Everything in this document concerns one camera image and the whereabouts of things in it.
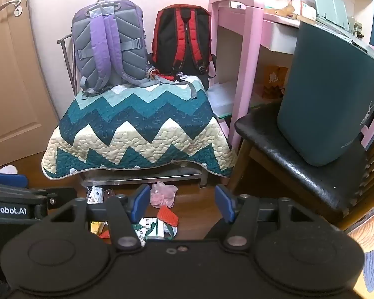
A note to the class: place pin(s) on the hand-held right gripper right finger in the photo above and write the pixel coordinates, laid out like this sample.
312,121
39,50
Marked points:
224,204

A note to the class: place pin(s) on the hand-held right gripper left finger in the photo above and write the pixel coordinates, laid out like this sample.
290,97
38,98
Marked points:
141,202

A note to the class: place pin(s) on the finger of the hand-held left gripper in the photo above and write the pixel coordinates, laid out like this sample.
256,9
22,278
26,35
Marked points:
11,180
62,194

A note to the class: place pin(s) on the pink net cloth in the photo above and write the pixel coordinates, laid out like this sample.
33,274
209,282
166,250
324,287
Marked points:
163,193

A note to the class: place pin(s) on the green white printed wrapper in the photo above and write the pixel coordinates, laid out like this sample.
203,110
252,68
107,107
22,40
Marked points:
149,229

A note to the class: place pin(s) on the red orange wrapper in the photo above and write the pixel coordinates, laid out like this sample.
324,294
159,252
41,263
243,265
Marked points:
167,216

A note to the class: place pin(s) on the teal trash bin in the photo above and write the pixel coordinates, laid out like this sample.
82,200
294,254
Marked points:
324,99

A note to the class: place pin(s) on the pale pink slipper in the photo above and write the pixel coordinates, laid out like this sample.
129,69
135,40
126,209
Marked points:
7,169

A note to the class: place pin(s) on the white printed carton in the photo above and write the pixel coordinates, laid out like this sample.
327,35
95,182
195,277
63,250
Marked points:
95,194

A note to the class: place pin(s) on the yellow wrapper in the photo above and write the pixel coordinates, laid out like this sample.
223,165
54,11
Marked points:
98,226

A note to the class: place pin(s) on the teal zigzag quilt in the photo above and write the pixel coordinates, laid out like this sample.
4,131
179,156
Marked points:
134,130

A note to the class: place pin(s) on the wooden chair black seat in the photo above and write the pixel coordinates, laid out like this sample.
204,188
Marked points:
299,162

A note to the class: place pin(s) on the beige wooden door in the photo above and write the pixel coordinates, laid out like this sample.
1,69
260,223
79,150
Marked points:
15,84

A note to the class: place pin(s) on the orange paper bag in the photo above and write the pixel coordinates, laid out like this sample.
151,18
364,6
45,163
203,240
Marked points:
274,81

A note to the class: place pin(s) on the pink desk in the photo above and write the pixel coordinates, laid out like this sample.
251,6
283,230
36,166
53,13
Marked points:
246,53

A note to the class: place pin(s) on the purple grey backpack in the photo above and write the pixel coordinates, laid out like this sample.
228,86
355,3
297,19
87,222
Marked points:
112,43

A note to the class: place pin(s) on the red black backpack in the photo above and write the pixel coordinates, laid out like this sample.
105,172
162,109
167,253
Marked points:
180,37

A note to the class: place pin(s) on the brown wooden block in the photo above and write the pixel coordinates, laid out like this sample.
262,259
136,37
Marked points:
285,8

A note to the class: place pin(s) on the orange white box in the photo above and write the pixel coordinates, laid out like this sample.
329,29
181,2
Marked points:
304,9

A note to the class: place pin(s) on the green desk organiser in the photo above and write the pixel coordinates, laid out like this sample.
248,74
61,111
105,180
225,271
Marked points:
356,27

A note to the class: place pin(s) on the green book stand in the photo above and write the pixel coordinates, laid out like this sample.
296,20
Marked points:
330,4

